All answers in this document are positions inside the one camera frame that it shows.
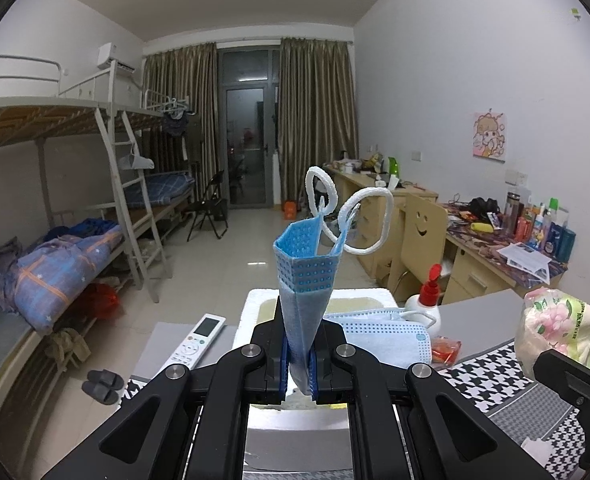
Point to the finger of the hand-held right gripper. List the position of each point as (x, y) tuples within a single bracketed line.
[(570, 377)]

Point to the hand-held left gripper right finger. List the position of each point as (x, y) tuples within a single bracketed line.
[(314, 380)]

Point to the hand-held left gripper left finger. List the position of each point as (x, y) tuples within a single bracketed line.
[(284, 377)]

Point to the green yellow tissue pack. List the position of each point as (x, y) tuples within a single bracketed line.
[(560, 320)]

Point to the white foam box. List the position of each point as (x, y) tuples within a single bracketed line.
[(255, 310)]

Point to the blue white face mask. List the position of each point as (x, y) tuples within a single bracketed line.
[(390, 345), (302, 280)]

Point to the houndstooth table cloth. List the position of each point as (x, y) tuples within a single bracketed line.
[(500, 385)]

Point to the white remote control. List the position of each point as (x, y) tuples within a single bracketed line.
[(195, 342)]

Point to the printed paper sheets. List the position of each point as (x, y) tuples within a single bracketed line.
[(527, 257)]

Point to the red snack packet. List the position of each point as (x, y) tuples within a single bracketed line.
[(445, 350)]

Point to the white red pump lotion bottle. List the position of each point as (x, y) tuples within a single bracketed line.
[(422, 310)]

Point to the wooden desk with patterned cover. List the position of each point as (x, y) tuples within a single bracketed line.
[(475, 270)]

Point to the row of toiletry bottles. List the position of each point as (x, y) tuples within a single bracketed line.
[(550, 235)]

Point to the orange bucket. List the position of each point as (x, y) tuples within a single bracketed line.
[(290, 210)]

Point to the yellow object on desk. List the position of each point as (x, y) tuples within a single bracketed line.
[(481, 226)]

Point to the black slipper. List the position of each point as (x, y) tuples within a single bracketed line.
[(100, 392), (106, 379)]

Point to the plain wooden desk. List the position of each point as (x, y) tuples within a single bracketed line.
[(370, 210)]

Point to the black folding chair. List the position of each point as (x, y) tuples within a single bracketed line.
[(210, 210)]

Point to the wooden chair with smile cutout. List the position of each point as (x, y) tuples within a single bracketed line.
[(425, 230)]

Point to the red bag under bed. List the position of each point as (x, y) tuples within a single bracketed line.
[(104, 302)]

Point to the olive cloth on floor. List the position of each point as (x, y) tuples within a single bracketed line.
[(67, 347)]

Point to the blue checked mattress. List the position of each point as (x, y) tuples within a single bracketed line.
[(162, 187)]

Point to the green standing object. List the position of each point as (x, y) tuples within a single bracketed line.
[(393, 166)]

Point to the white bed ladder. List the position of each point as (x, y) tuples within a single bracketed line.
[(130, 200)]

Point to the blue plaid quilt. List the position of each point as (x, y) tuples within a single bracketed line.
[(70, 270)]

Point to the blue clothing on bed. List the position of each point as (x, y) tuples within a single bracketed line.
[(92, 226)]

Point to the glass balcony door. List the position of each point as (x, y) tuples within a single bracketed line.
[(247, 135)]

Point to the brown curtain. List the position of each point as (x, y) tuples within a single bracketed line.
[(180, 120), (320, 115)]

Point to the dark hanging clothes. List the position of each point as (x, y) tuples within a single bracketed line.
[(175, 124)]

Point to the white metal bunk bed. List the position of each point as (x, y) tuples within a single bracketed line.
[(40, 120)]

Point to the white air conditioner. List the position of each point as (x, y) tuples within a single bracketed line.
[(117, 57)]

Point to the wide white wall socket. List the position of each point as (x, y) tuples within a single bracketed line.
[(516, 177)]

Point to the small white wall socket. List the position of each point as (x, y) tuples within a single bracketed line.
[(416, 155)]

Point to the cartoon wall poster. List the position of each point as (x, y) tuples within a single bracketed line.
[(490, 135)]

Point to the green wall sticker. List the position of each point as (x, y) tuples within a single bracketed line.
[(576, 13)]

